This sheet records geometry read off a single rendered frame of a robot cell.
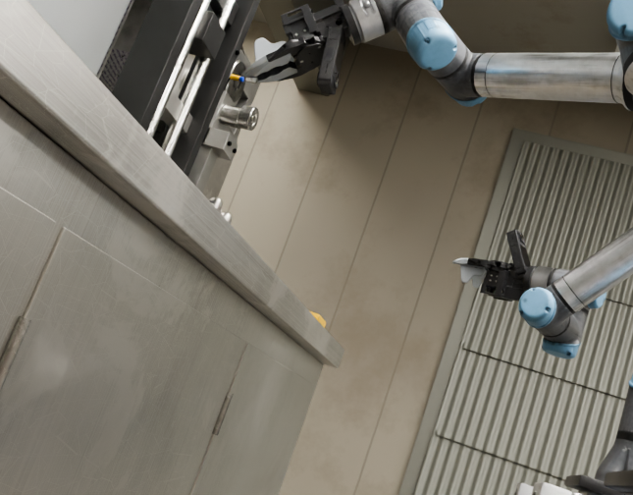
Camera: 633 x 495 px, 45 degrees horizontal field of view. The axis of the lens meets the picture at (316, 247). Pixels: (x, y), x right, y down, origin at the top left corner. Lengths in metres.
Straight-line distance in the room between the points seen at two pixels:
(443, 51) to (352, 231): 3.00
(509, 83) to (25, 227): 0.95
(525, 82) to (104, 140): 0.90
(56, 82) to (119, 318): 0.26
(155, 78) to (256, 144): 3.68
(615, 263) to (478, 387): 2.42
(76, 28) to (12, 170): 0.59
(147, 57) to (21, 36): 0.49
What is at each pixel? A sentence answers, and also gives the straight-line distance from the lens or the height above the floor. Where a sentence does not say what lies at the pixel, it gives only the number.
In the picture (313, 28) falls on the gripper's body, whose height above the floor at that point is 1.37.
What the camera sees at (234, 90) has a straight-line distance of 1.37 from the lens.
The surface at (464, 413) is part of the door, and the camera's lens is 3.94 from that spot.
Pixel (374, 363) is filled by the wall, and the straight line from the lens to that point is 4.06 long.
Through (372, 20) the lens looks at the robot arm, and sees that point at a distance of 1.37.
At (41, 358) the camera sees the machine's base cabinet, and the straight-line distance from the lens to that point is 0.59.
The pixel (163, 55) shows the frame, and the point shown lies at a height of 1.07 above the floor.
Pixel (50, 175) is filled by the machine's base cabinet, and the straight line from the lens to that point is 0.54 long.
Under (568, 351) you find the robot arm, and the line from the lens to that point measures 1.73.
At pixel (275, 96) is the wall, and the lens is 4.68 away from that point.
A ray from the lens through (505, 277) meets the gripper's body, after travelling 1.84.
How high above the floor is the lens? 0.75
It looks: 12 degrees up
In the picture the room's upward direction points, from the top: 20 degrees clockwise
